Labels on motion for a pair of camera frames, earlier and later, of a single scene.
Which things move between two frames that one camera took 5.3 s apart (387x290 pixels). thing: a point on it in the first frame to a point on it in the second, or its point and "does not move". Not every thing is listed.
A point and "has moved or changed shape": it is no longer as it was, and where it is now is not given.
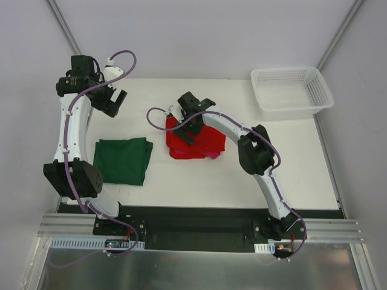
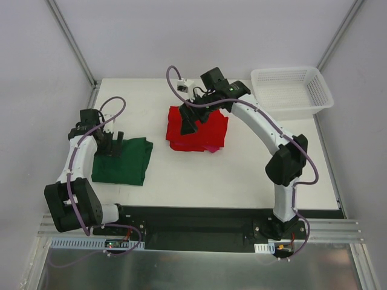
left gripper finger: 121,97 to 120,135
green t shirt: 122,161 does not move
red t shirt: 208,140 has moved or changed shape
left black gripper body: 113,103 to 108,142
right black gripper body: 187,126 to 195,112
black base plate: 205,229 does not move
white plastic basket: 291,93 does not move
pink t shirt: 213,154 to 189,147
